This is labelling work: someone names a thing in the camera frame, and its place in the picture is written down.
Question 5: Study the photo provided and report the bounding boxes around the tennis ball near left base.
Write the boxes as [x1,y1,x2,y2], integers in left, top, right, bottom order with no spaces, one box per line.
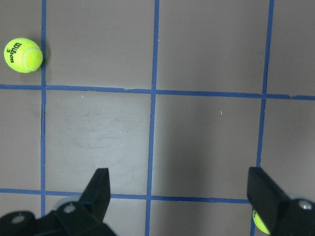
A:
[252,209,270,235]

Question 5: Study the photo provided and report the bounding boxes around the tennis ball near table centre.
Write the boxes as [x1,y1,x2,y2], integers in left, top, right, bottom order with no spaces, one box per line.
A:
[3,38,43,73]

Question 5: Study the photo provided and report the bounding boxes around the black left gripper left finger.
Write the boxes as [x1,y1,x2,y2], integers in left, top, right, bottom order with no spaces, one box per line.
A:
[55,168,111,236]

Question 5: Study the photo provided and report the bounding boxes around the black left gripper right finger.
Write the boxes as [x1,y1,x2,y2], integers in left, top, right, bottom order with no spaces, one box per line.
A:
[247,167,315,236]

